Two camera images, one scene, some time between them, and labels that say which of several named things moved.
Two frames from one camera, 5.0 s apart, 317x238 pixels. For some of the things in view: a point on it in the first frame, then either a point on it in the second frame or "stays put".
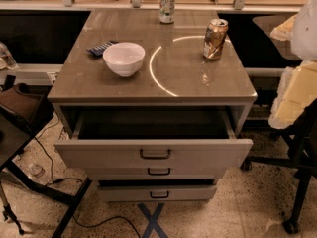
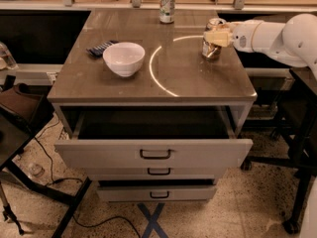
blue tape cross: x=153 y=220 stays put
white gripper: x=305 y=34 → x=242 y=38
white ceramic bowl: x=124 y=58 stays put
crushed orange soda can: x=215 y=39 stays put
